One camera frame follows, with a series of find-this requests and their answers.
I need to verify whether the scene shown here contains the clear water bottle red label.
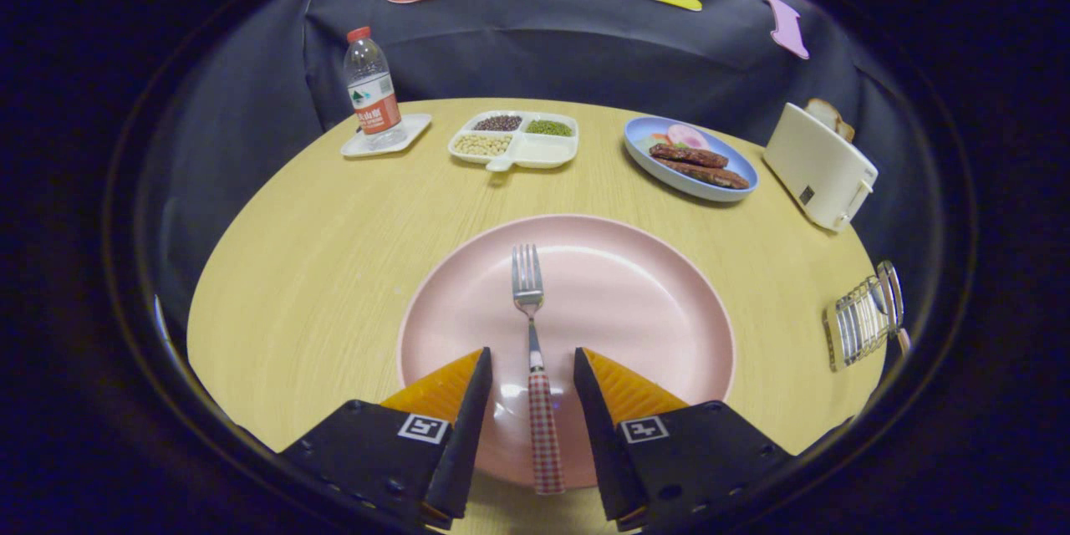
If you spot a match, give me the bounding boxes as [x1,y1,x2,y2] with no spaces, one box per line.
[344,26,408,150]

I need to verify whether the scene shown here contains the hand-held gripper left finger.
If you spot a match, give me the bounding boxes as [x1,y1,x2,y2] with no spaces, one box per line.
[280,347,494,532]

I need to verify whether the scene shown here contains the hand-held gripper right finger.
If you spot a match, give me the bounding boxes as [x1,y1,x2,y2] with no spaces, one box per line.
[573,346,795,532]

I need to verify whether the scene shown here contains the white toaster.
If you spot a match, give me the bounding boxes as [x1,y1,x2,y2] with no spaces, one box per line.
[762,103,879,233]

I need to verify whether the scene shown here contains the yellow beans pile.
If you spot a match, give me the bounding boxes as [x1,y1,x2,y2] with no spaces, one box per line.
[452,134,512,157]

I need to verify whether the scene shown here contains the blue plate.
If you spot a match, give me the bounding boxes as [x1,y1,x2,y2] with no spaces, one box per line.
[623,115,760,203]

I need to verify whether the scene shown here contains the metal wire basket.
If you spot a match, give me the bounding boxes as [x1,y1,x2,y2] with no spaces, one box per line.
[823,260,906,373]

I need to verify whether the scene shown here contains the pink plate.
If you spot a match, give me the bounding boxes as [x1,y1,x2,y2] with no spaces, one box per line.
[397,214,737,490]

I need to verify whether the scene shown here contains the white divided tray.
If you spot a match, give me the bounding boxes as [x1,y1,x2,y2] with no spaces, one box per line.
[447,110,579,173]

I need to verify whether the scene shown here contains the fork with red checked handle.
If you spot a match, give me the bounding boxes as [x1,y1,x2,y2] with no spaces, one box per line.
[512,244,567,496]

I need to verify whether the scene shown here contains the white square coaster tray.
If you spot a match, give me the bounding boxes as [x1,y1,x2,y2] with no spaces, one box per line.
[340,113,433,158]

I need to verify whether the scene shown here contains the brown grilled sausage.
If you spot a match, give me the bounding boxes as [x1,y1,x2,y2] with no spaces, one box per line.
[649,143,729,169]
[655,157,751,190]

